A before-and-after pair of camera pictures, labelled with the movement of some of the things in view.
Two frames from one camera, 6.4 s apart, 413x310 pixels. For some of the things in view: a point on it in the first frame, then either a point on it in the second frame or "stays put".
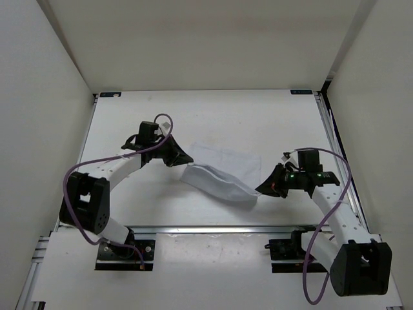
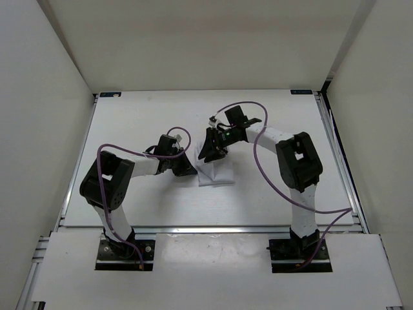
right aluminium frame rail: (352, 192) stays put
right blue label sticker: (301, 92) stays put
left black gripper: (177, 155) → (186, 167)
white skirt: (209, 177) → (215, 173)
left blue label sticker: (110, 94) stays put
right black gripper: (272, 185) → (211, 149)
